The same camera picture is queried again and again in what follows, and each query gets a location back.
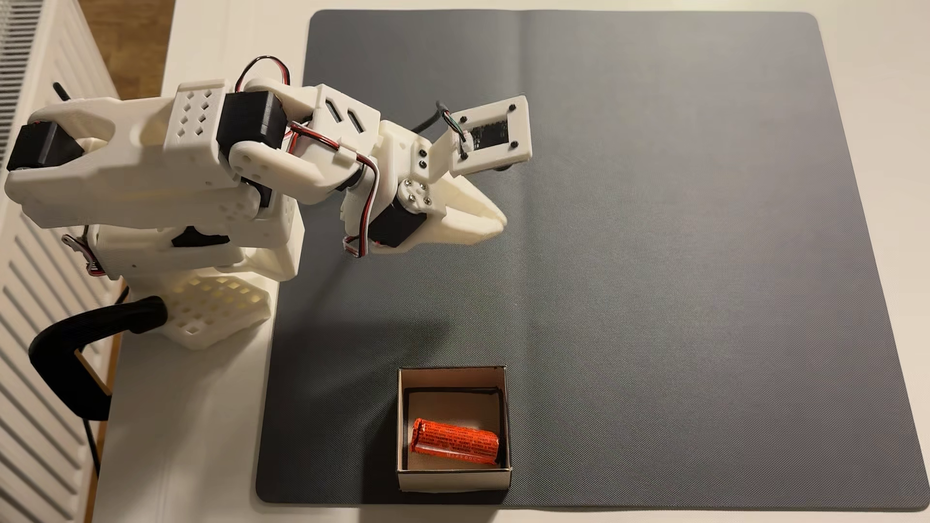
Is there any red cylindrical object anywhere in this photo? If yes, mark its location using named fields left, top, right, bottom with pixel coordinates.
left=409, top=417, right=501, bottom=465

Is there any open cardboard box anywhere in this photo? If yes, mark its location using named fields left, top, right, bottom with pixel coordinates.
left=396, top=365, right=514, bottom=494

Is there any dark grey table mat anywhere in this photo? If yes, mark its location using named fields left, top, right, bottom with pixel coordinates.
left=254, top=9, right=930, bottom=512

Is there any black table clamp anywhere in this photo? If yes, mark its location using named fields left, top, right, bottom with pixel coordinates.
left=28, top=296, right=170, bottom=422

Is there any red black gripper servo wire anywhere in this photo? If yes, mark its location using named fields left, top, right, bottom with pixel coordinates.
left=289, top=120, right=382, bottom=260

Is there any black camera cable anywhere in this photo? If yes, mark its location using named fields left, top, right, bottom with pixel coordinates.
left=410, top=101, right=466, bottom=139

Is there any white framed camera module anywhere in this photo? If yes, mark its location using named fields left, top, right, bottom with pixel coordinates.
left=429, top=94, right=533, bottom=184

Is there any base wire connector bundle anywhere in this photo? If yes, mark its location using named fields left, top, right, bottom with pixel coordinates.
left=62, top=231, right=109, bottom=280

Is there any white wall radiator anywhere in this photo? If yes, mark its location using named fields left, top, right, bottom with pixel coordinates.
left=0, top=0, right=129, bottom=523

